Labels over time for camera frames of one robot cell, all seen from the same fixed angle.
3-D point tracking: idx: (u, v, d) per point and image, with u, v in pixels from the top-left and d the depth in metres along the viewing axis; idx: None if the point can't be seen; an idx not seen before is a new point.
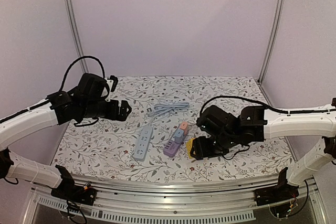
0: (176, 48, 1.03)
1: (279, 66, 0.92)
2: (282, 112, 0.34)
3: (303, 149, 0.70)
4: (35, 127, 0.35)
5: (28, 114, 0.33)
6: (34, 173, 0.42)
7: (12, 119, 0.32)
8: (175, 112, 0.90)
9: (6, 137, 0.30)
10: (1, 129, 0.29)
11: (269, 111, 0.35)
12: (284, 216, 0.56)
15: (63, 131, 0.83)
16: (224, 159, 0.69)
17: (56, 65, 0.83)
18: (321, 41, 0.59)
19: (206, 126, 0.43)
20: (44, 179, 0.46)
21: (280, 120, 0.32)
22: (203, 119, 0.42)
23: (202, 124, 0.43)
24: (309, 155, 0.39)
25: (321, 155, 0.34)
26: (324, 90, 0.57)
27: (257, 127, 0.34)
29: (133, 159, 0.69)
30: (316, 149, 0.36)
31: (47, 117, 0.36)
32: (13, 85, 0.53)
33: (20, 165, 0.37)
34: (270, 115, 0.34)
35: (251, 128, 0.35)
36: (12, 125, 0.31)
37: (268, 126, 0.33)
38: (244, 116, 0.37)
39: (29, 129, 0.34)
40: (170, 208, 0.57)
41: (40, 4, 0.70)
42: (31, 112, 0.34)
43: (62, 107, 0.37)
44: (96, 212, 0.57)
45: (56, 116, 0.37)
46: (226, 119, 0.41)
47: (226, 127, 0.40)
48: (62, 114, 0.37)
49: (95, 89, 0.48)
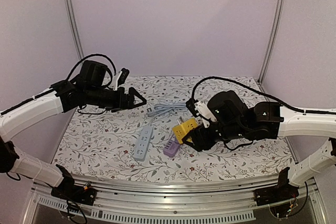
0: (176, 48, 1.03)
1: (279, 66, 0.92)
2: (298, 110, 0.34)
3: (303, 149, 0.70)
4: (39, 117, 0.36)
5: (34, 102, 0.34)
6: (37, 170, 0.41)
7: (18, 107, 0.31)
8: (175, 112, 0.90)
9: (13, 126, 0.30)
10: (10, 118, 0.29)
11: (284, 108, 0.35)
12: (284, 216, 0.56)
15: (64, 131, 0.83)
16: (225, 159, 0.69)
17: (56, 64, 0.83)
18: (321, 41, 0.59)
19: (219, 112, 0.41)
20: (46, 176, 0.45)
21: (296, 118, 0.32)
22: (221, 104, 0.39)
23: (216, 108, 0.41)
24: (314, 157, 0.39)
25: (327, 157, 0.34)
26: (324, 89, 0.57)
27: (273, 124, 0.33)
29: (133, 159, 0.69)
30: (322, 150, 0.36)
31: (52, 105, 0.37)
32: (14, 85, 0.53)
33: (24, 160, 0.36)
34: (286, 112, 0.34)
35: (267, 124, 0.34)
36: (20, 113, 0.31)
37: (284, 123, 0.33)
38: (260, 110, 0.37)
39: (34, 118, 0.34)
40: (170, 208, 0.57)
41: (40, 3, 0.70)
42: (37, 100, 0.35)
43: (67, 94, 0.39)
44: (96, 212, 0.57)
45: (61, 103, 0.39)
46: (242, 110, 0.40)
47: (240, 117, 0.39)
48: (67, 102, 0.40)
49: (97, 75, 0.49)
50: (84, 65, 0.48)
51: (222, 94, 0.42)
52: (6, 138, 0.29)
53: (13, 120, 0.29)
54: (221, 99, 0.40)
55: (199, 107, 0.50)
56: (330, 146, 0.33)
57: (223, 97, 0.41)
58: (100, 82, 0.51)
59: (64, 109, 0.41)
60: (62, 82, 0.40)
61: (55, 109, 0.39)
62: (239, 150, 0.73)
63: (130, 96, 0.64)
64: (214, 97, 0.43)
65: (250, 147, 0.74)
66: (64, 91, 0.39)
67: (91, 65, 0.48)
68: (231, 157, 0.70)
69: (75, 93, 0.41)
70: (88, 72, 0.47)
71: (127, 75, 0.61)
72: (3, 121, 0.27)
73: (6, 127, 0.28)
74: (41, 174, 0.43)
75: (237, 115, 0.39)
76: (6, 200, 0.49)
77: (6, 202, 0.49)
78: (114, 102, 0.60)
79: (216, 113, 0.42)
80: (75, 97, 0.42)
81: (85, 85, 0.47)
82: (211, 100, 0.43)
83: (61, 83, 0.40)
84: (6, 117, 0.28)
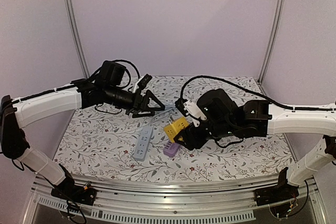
0: (177, 48, 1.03)
1: (279, 66, 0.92)
2: (287, 107, 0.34)
3: (303, 149, 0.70)
4: (58, 108, 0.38)
5: (55, 94, 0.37)
6: (43, 165, 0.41)
7: (39, 97, 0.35)
8: (175, 112, 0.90)
9: (31, 113, 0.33)
10: (28, 105, 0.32)
11: (273, 106, 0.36)
12: (284, 216, 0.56)
15: (63, 131, 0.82)
16: (225, 159, 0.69)
17: (55, 63, 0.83)
18: (322, 41, 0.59)
19: (208, 109, 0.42)
20: (48, 173, 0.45)
21: (284, 115, 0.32)
22: (210, 102, 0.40)
23: (205, 106, 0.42)
24: (310, 155, 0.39)
25: (323, 155, 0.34)
26: (324, 90, 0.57)
27: (261, 121, 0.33)
29: (133, 159, 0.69)
30: (317, 149, 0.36)
31: (72, 99, 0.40)
32: (13, 85, 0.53)
33: (33, 151, 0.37)
34: (274, 109, 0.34)
35: (255, 122, 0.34)
36: (39, 102, 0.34)
37: (273, 120, 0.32)
38: (249, 109, 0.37)
39: (53, 109, 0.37)
40: (170, 208, 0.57)
41: (39, 3, 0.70)
42: (58, 93, 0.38)
43: (87, 93, 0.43)
44: (96, 212, 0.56)
45: (81, 99, 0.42)
46: (231, 108, 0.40)
47: (229, 115, 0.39)
48: (86, 98, 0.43)
49: (116, 77, 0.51)
50: (102, 66, 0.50)
51: (211, 92, 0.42)
52: (22, 123, 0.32)
53: (31, 108, 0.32)
54: (209, 97, 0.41)
55: (188, 107, 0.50)
56: (324, 144, 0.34)
57: (212, 95, 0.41)
58: (118, 81, 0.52)
59: (83, 106, 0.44)
60: (83, 81, 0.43)
61: (75, 104, 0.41)
62: (239, 150, 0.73)
63: (145, 99, 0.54)
64: (203, 96, 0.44)
65: (250, 147, 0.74)
66: (84, 88, 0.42)
67: (111, 66, 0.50)
68: (231, 157, 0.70)
69: (94, 91, 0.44)
70: (108, 72, 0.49)
71: (149, 80, 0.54)
72: (22, 107, 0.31)
73: (23, 113, 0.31)
74: (44, 169, 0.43)
75: (225, 114, 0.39)
76: (6, 196, 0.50)
77: (6, 199, 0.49)
78: (128, 104, 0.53)
79: (205, 111, 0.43)
80: (95, 95, 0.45)
81: (105, 84, 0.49)
82: (201, 98, 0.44)
83: (81, 81, 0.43)
84: (25, 103, 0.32)
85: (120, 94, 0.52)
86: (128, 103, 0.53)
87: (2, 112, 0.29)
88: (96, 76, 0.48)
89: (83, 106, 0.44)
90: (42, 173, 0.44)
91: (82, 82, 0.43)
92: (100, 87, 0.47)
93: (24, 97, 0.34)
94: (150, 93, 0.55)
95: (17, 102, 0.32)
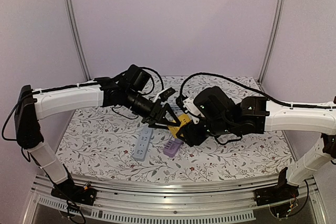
0: (177, 48, 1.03)
1: (279, 65, 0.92)
2: (285, 104, 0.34)
3: (303, 148, 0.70)
4: (79, 104, 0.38)
5: (78, 88, 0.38)
6: (49, 161, 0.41)
7: (61, 91, 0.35)
8: (175, 112, 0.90)
9: (51, 105, 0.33)
10: (48, 97, 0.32)
11: (271, 103, 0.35)
12: (284, 216, 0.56)
15: (64, 131, 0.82)
16: (224, 159, 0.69)
17: (55, 63, 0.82)
18: (321, 40, 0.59)
19: (205, 107, 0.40)
20: (53, 169, 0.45)
21: (283, 113, 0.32)
22: (207, 100, 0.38)
23: (202, 104, 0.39)
24: (309, 155, 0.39)
25: (321, 155, 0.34)
26: (323, 89, 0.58)
27: (259, 118, 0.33)
29: (133, 159, 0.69)
30: (315, 148, 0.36)
31: (93, 97, 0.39)
32: (13, 86, 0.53)
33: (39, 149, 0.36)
34: (271, 106, 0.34)
35: (252, 118, 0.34)
36: (59, 95, 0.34)
37: (270, 117, 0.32)
38: (246, 105, 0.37)
39: (74, 104, 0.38)
40: (170, 208, 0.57)
41: (39, 2, 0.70)
42: (81, 89, 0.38)
43: (109, 92, 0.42)
44: (96, 212, 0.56)
45: (103, 97, 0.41)
46: (228, 105, 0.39)
47: (225, 113, 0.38)
48: (108, 97, 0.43)
49: (140, 82, 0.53)
50: (130, 70, 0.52)
51: (207, 90, 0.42)
52: (41, 115, 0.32)
53: (51, 100, 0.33)
54: (206, 95, 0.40)
55: (187, 103, 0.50)
56: (322, 142, 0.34)
57: (208, 93, 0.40)
58: (140, 86, 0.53)
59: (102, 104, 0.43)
60: (107, 80, 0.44)
61: (97, 102, 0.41)
62: (239, 150, 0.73)
63: (162, 111, 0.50)
64: (201, 93, 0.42)
65: (250, 147, 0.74)
66: (107, 87, 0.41)
67: (138, 71, 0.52)
68: (231, 157, 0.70)
69: (117, 91, 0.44)
70: (134, 76, 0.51)
71: (171, 93, 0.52)
72: (42, 99, 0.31)
73: (42, 105, 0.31)
74: (49, 167, 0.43)
75: (221, 111, 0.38)
76: (7, 194, 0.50)
77: (8, 194, 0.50)
78: (145, 112, 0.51)
79: (201, 109, 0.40)
80: (116, 95, 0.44)
81: (127, 87, 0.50)
82: (197, 95, 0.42)
83: (105, 80, 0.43)
84: (45, 96, 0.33)
85: (140, 101, 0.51)
86: (146, 111, 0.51)
87: (22, 100, 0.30)
88: (121, 77, 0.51)
89: (103, 104, 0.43)
90: (46, 170, 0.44)
91: (105, 82, 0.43)
92: (123, 88, 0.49)
93: (46, 89, 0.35)
94: (169, 105, 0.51)
95: (39, 93, 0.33)
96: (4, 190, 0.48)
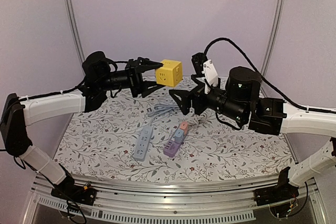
0: (176, 46, 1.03)
1: (279, 66, 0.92)
2: (301, 107, 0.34)
3: (303, 149, 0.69)
4: (64, 110, 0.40)
5: (62, 96, 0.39)
6: (44, 163, 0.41)
7: (46, 98, 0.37)
8: (175, 112, 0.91)
9: (38, 111, 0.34)
10: (35, 104, 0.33)
11: (288, 105, 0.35)
12: (284, 216, 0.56)
15: (63, 131, 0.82)
16: (224, 159, 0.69)
17: (55, 63, 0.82)
18: (321, 41, 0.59)
19: (240, 88, 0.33)
20: (49, 170, 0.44)
21: (298, 115, 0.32)
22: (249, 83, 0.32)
23: (241, 83, 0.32)
24: (315, 156, 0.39)
25: (328, 157, 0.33)
26: (323, 91, 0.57)
27: (275, 119, 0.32)
29: (133, 159, 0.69)
30: (323, 150, 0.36)
31: (76, 103, 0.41)
32: (13, 86, 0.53)
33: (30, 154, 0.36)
34: (289, 108, 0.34)
35: (270, 119, 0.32)
36: (44, 102, 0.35)
37: (287, 119, 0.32)
38: (265, 104, 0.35)
39: (59, 110, 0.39)
40: (170, 208, 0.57)
41: (40, 3, 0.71)
42: (64, 95, 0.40)
43: (90, 99, 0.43)
44: (96, 212, 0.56)
45: (85, 103, 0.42)
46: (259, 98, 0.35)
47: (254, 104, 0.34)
48: (90, 105, 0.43)
49: (98, 69, 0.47)
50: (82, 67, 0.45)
51: (248, 73, 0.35)
52: (28, 120, 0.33)
53: (38, 107, 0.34)
54: (248, 76, 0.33)
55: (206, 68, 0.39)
56: (331, 145, 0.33)
57: (250, 76, 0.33)
58: (104, 71, 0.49)
59: (87, 110, 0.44)
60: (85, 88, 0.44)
61: (79, 108, 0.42)
62: (239, 150, 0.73)
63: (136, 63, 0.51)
64: (239, 71, 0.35)
65: (250, 147, 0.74)
66: (87, 95, 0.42)
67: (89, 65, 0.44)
68: (231, 157, 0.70)
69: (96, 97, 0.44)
70: (88, 72, 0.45)
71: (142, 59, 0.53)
72: (30, 105, 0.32)
73: (30, 110, 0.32)
74: (45, 169, 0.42)
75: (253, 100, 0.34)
76: (6, 196, 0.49)
77: (7, 198, 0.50)
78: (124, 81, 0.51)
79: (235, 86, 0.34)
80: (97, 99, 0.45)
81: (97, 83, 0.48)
82: (235, 72, 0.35)
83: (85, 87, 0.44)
84: (33, 102, 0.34)
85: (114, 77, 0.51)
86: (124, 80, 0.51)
87: (9, 108, 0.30)
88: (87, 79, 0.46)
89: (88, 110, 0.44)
90: (43, 173, 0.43)
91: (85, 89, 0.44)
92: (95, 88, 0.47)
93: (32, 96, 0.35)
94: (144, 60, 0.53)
95: (25, 99, 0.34)
96: (3, 194, 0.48)
